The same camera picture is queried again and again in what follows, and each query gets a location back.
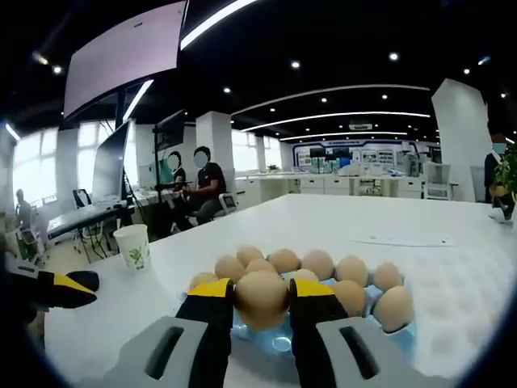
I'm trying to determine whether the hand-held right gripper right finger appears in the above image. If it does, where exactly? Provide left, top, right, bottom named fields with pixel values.
left=288, top=276, right=429, bottom=388

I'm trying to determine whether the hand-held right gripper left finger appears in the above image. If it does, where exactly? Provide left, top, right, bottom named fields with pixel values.
left=116, top=277, right=236, bottom=388

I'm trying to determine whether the blue egg tray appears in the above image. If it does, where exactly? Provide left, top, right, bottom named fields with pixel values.
left=174, top=269, right=419, bottom=363

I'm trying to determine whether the brown chicken egg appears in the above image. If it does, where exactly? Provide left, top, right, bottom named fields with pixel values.
left=234, top=269, right=290, bottom=329

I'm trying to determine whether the group of brown eggs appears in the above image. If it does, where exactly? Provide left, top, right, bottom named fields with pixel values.
left=188, top=245, right=415, bottom=335

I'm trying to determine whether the white foam egg holder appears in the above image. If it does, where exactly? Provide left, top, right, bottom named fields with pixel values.
left=397, top=242, right=512, bottom=379

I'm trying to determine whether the white paper cup green print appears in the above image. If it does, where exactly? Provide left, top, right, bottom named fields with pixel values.
left=112, top=224, right=152, bottom=272

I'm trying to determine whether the dark monitor on stand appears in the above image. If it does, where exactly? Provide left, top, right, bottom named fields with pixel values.
left=91, top=119, right=132, bottom=199

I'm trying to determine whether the white table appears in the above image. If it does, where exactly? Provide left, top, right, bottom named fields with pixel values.
left=44, top=192, right=514, bottom=388

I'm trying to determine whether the white power strip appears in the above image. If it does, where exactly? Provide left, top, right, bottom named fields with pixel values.
left=349, top=233, right=460, bottom=248

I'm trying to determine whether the white office chair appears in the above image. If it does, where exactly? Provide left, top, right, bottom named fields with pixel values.
left=217, top=192, right=240, bottom=215

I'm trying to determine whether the black screen on pole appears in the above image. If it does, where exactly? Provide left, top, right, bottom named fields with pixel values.
left=152, top=108, right=187, bottom=203

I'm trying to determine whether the white office counter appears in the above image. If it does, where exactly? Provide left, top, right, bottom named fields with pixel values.
left=236, top=171, right=425, bottom=199

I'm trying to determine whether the large hanging display screen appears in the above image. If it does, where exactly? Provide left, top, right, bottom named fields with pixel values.
left=63, top=0, right=190, bottom=120

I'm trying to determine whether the grey mesh office chair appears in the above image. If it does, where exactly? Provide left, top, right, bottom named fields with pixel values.
left=423, top=161, right=460, bottom=200

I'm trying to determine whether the white blue toy figure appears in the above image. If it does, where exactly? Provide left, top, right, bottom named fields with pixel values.
left=487, top=201, right=516, bottom=222

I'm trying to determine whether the green potted plant white pot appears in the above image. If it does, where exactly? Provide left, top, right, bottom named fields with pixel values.
left=488, top=141, right=517, bottom=221

